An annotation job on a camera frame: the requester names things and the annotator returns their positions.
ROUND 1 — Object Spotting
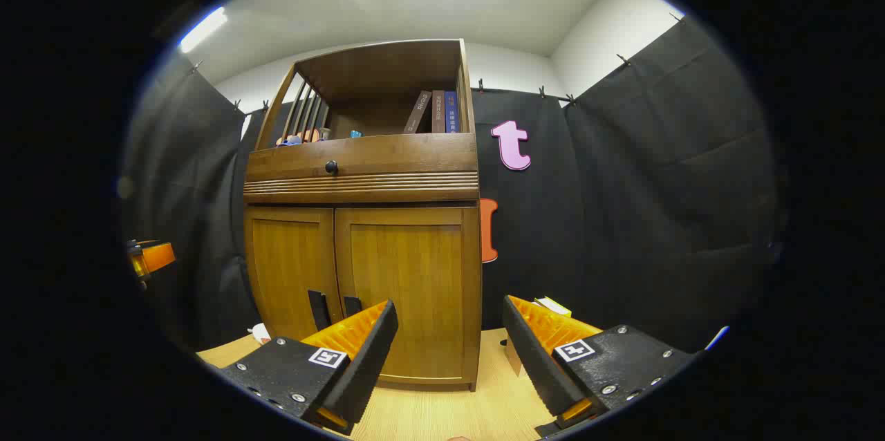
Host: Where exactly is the small ceiling light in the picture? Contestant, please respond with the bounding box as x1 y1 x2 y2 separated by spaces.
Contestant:
179 6 228 54

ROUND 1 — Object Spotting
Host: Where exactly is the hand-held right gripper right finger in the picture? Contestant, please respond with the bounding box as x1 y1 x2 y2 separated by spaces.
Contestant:
502 294 696 437

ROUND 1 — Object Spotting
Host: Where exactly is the wooden double-door shoe cabinet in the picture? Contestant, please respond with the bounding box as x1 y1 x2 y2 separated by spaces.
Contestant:
242 39 483 392

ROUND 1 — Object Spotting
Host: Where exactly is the white yellow packet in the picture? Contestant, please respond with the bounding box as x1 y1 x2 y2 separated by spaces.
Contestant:
534 297 573 318

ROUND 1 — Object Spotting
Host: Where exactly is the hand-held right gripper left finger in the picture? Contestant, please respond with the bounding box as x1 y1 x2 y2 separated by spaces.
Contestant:
220 299 400 436

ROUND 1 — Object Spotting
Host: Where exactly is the wooden shoe cabinet door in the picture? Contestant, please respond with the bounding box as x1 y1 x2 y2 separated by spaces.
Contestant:
244 206 341 342
335 206 482 386

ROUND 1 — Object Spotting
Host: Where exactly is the wooden drawer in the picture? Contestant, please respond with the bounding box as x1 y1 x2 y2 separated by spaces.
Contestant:
245 133 480 205

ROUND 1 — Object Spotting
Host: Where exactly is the black backdrop cloth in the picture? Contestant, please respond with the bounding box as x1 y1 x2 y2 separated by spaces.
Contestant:
121 16 785 353

